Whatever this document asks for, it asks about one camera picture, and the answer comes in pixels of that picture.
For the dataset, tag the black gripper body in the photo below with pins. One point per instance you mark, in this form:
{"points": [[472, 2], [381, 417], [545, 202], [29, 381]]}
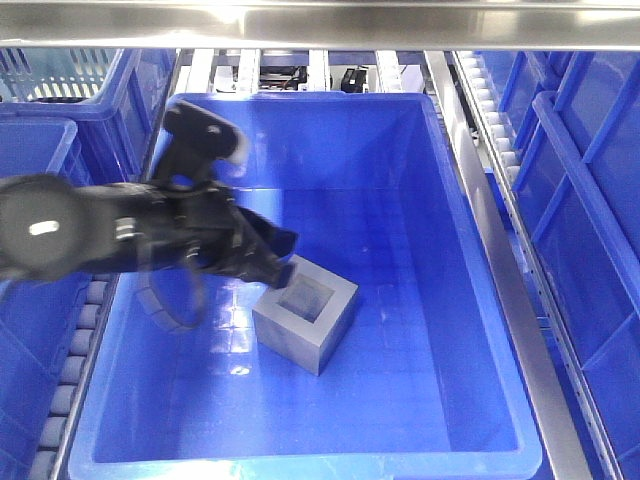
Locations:
{"points": [[202, 228]]}

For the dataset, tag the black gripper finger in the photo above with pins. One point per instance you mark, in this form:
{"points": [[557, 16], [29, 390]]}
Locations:
{"points": [[271, 245]]}

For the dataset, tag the gray square hollow base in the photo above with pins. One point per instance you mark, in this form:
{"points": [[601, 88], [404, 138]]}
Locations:
{"points": [[305, 321]]}

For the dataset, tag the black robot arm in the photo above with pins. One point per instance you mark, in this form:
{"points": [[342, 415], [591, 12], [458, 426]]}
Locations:
{"points": [[50, 229]]}

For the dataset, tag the blue target bin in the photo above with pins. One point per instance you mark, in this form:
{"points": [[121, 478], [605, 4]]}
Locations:
{"points": [[386, 358]]}

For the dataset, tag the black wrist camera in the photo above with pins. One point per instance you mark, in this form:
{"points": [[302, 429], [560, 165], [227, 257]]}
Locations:
{"points": [[197, 139]]}

